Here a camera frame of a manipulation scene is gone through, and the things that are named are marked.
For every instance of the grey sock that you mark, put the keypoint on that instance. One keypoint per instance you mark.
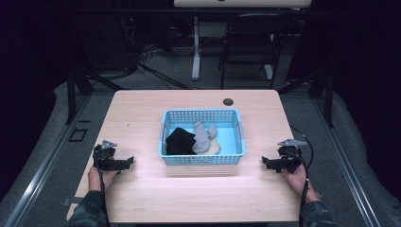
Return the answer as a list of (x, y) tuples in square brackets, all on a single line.
[(201, 140)]

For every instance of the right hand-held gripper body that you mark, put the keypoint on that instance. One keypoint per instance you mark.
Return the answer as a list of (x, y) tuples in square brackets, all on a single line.
[(291, 154)]

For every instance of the black sock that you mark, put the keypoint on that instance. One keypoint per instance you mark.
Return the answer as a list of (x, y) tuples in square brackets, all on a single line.
[(179, 142)]

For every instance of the black metal stand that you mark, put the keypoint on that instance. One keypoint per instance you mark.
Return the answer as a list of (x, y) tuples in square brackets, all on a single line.
[(72, 94), (327, 94)]

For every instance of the black folding chair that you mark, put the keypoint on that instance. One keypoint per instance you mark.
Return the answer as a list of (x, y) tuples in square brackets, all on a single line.
[(252, 44)]

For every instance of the light blue plastic basket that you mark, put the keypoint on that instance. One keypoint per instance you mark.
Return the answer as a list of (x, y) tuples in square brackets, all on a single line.
[(231, 138)]

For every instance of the aluminium floor rail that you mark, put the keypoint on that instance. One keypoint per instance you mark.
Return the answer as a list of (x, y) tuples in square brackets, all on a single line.
[(41, 170), (346, 164)]

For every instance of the person's left hand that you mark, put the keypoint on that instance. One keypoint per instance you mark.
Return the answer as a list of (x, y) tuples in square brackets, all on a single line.
[(96, 179)]

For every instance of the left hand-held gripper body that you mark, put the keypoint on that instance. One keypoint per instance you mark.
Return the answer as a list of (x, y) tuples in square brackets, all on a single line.
[(105, 156)]

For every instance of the white desk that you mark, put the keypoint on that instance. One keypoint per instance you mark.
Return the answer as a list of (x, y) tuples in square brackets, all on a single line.
[(241, 3)]

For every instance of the person's right hand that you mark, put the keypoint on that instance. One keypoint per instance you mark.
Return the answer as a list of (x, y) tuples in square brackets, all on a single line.
[(299, 183)]

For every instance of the beige sock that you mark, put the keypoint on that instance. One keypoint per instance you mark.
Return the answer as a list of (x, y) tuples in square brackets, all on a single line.
[(215, 148)]

